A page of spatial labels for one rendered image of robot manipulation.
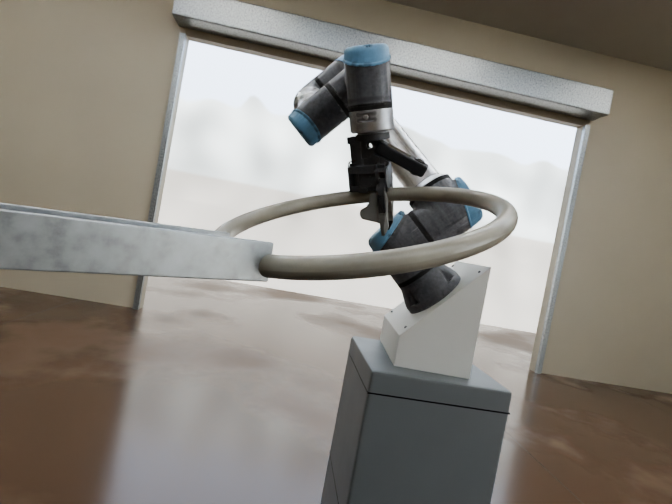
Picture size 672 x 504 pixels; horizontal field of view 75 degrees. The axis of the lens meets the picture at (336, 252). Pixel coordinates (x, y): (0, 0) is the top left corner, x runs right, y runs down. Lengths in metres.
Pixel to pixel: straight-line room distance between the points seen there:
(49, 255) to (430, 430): 1.05
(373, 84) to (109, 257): 0.60
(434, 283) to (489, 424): 0.41
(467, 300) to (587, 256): 5.06
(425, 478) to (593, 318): 5.28
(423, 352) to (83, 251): 1.00
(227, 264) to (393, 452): 0.89
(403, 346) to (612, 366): 5.59
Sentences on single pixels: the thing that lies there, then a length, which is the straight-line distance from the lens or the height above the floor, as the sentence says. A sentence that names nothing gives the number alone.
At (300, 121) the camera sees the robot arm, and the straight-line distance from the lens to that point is 1.02.
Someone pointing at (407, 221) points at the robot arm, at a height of 1.26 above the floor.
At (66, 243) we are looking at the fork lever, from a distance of 0.46.
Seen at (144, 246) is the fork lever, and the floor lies 1.13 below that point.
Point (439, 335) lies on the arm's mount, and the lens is 1.30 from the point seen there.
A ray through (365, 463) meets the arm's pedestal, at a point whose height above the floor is 0.60.
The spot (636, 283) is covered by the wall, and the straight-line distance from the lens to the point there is 6.75.
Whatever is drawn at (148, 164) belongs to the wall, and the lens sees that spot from 5.41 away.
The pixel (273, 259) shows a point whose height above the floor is 1.13.
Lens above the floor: 1.17
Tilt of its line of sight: 2 degrees down
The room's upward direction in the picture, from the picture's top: 10 degrees clockwise
